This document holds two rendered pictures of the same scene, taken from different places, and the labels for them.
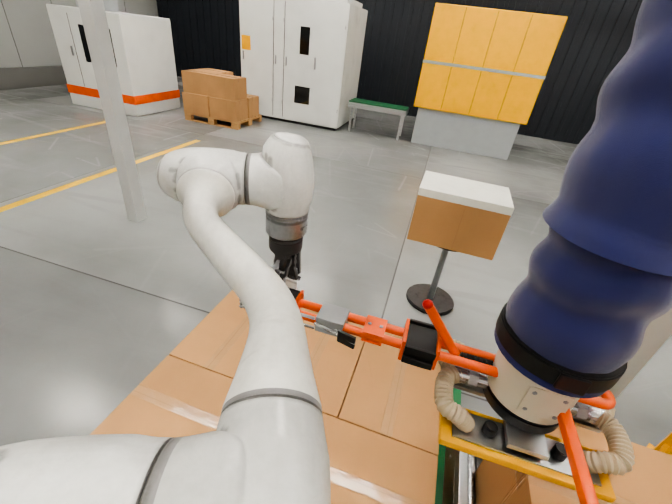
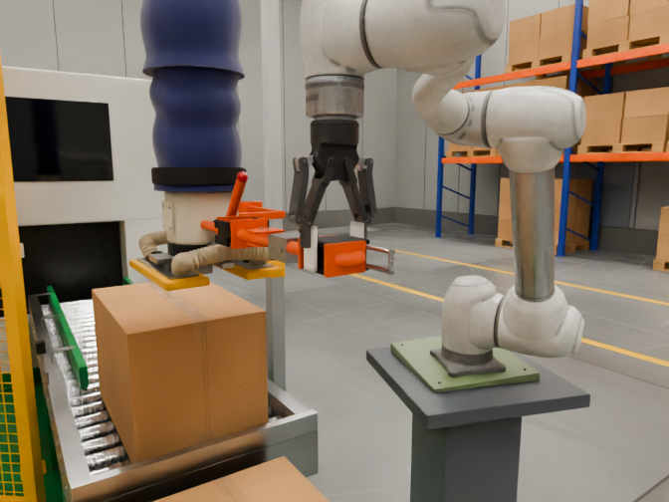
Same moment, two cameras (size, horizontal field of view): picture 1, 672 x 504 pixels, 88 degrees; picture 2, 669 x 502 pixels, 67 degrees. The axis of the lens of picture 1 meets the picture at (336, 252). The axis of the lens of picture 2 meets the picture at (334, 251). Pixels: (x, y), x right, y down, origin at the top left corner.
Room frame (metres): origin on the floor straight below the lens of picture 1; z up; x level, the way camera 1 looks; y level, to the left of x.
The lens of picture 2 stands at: (1.25, 0.64, 1.37)
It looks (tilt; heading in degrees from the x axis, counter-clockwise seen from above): 9 degrees down; 222
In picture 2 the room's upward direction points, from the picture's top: straight up
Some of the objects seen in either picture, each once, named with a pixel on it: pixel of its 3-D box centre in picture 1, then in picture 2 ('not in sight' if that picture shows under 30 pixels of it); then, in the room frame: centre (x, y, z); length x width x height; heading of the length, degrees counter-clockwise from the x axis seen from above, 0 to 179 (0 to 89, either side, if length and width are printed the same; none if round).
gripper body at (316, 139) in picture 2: (285, 250); (334, 150); (0.67, 0.11, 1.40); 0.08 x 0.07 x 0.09; 166
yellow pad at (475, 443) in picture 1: (521, 443); (237, 257); (0.44, -0.44, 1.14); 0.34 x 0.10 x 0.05; 77
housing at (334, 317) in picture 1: (332, 319); (292, 247); (0.64, -0.01, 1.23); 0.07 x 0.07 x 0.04; 77
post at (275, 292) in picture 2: not in sight; (276, 373); (-0.11, -0.93, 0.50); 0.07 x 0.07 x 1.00; 76
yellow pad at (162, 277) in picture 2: not in sight; (165, 265); (0.63, -0.49, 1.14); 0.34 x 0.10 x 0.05; 77
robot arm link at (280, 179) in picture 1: (281, 173); (341, 24); (0.66, 0.13, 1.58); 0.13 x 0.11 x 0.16; 99
